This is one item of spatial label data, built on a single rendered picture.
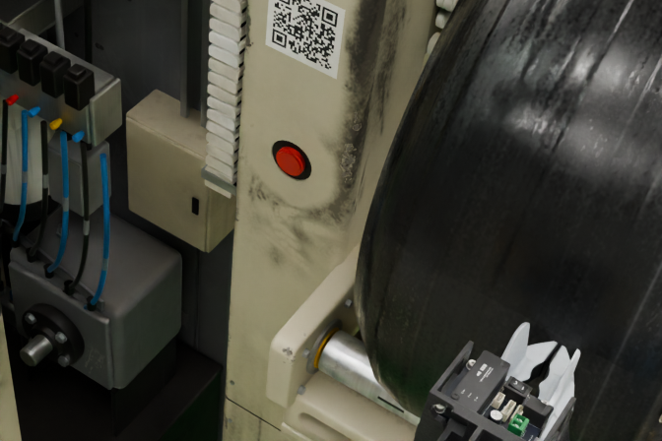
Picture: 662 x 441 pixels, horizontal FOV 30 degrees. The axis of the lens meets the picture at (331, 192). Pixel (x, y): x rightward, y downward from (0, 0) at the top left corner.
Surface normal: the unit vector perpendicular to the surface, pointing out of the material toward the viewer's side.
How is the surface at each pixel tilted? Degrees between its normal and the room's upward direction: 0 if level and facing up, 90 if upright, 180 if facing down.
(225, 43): 90
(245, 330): 90
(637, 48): 35
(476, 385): 7
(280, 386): 90
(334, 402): 0
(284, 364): 90
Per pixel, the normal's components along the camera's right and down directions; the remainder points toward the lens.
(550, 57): -0.28, -0.15
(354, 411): 0.10, -0.70
